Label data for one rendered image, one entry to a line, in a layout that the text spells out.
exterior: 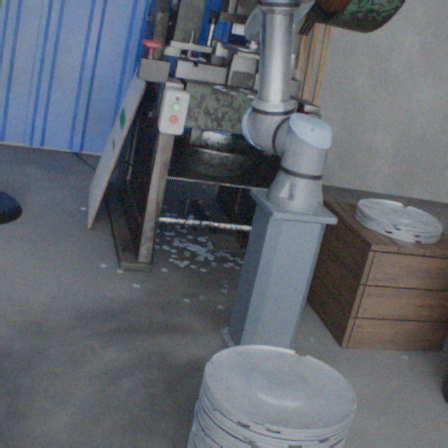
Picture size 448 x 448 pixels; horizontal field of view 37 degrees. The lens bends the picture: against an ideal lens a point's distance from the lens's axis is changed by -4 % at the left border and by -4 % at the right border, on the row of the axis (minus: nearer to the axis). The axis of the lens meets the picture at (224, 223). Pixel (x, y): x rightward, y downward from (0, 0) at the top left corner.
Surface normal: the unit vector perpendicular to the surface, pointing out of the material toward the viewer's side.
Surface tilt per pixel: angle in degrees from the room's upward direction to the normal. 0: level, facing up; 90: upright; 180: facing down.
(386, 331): 90
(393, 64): 90
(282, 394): 0
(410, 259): 90
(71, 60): 90
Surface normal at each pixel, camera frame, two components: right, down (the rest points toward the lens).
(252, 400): 0.19, -0.93
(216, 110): 0.22, 0.36
